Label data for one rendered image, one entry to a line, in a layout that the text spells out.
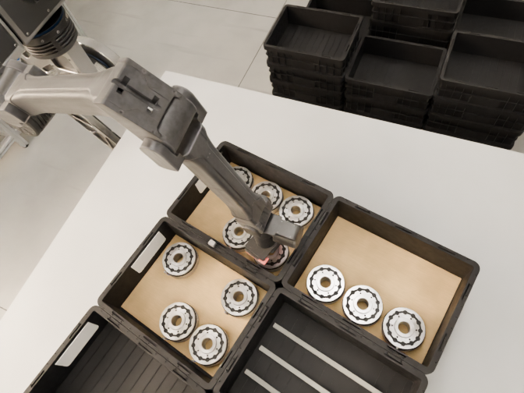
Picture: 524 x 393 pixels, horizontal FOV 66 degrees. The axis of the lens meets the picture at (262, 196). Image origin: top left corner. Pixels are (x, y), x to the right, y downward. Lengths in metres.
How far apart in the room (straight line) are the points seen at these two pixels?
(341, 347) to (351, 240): 0.29
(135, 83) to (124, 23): 2.92
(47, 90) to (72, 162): 2.07
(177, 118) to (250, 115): 1.04
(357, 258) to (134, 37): 2.59
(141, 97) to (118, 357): 0.83
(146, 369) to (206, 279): 0.28
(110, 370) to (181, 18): 2.63
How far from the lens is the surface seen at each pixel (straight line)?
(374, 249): 1.20
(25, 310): 1.62
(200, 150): 0.65
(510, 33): 2.48
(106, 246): 1.54
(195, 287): 1.22
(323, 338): 1.13
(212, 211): 1.29
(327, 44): 2.16
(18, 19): 1.09
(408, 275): 1.19
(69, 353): 1.26
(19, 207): 2.84
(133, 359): 1.24
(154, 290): 1.26
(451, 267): 1.18
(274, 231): 0.94
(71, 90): 0.67
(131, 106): 0.58
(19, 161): 3.04
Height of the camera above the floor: 1.95
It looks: 61 degrees down
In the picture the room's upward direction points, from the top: 18 degrees counter-clockwise
